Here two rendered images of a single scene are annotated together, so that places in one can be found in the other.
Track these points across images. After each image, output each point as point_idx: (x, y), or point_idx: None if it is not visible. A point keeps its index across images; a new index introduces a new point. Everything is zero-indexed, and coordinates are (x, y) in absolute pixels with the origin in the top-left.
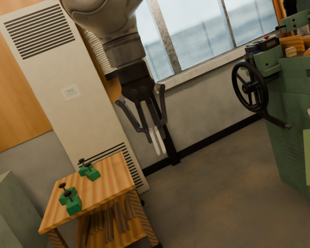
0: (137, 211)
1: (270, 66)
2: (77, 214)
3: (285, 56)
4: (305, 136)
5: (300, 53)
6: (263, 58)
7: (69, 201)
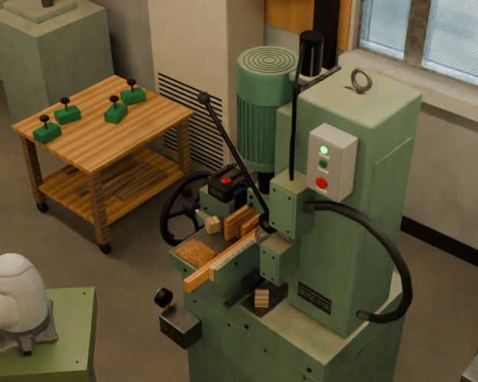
0: (91, 197)
1: (210, 214)
2: (40, 144)
3: (221, 223)
4: (77, 289)
5: (208, 237)
6: (203, 198)
7: (47, 125)
